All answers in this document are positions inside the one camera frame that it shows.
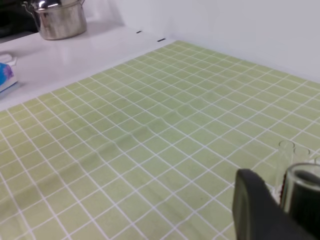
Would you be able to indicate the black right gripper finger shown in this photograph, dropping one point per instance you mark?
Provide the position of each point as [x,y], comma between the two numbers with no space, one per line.
[256,214]

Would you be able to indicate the clear tube in rack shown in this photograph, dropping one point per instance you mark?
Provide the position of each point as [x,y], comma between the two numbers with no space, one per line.
[284,160]

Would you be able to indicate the green checkered tablecloth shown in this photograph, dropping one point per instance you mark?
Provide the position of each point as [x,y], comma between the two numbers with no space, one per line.
[148,149]

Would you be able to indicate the steel pot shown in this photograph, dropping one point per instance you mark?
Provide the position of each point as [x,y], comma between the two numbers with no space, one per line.
[57,19]

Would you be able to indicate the blue tissue pack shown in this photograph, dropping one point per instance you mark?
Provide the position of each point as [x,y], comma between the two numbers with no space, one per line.
[8,76]

